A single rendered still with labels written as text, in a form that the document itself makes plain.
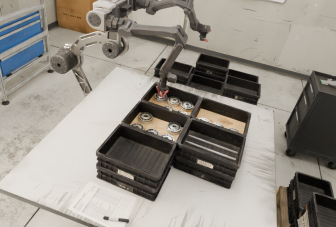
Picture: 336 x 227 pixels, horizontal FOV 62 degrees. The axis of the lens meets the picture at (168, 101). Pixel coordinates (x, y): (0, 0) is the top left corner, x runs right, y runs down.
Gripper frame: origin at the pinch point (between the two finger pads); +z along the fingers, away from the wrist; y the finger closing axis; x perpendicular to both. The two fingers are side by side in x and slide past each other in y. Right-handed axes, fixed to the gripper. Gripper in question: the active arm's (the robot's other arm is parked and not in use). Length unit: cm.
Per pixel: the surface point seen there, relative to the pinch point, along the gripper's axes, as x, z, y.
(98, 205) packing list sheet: 72, 17, -65
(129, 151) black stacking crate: 45, 4, -44
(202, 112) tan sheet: -23.6, 4.2, -26.4
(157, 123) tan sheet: 15.8, 4.0, -26.0
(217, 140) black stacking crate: -17, 4, -56
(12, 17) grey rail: 90, -5, 168
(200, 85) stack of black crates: -94, 50, 64
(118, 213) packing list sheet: 64, 17, -75
